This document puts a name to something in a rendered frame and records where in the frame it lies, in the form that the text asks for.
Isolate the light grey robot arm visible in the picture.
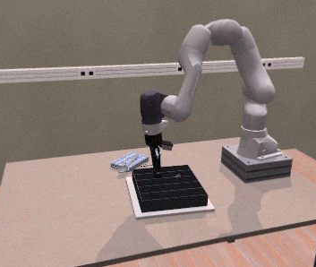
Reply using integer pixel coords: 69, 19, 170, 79
140, 19, 282, 161

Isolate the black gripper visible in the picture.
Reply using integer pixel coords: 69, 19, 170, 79
144, 133, 162, 179

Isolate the blue and white checkered towel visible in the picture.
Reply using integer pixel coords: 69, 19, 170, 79
111, 152, 149, 172

